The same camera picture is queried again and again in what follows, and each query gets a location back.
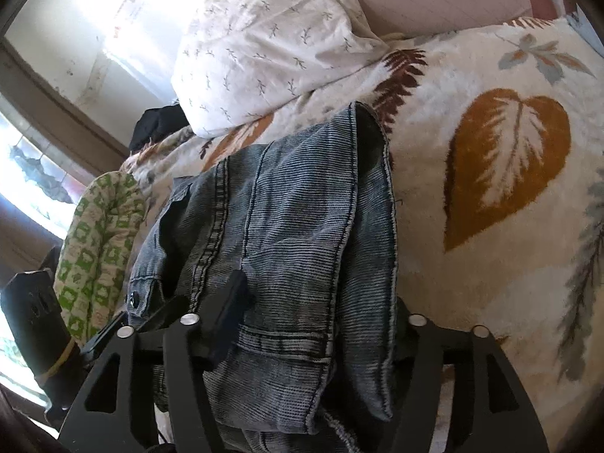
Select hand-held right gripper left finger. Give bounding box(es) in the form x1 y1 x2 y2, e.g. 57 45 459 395
57 269 258 453

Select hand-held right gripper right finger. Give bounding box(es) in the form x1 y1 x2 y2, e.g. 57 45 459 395
387 297 550 453

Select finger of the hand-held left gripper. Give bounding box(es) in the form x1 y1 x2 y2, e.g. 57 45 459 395
78 295 190 357

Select blue-grey denim pants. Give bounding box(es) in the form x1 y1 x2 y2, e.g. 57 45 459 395
127 101 399 453

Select leaf printed blanket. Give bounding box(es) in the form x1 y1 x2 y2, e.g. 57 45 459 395
118 16 604 453

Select green patterned cloth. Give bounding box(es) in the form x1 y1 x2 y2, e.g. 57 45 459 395
53 172 147 345

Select black cloth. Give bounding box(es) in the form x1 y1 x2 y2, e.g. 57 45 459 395
129 104 192 152

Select white sprig printed pillow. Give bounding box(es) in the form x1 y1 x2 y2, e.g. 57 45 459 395
171 0 392 137

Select light blue bed sheet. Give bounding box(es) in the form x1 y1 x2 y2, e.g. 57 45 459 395
566 5 598 52

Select wooden window frame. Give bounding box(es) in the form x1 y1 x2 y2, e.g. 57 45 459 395
0 38 135 171

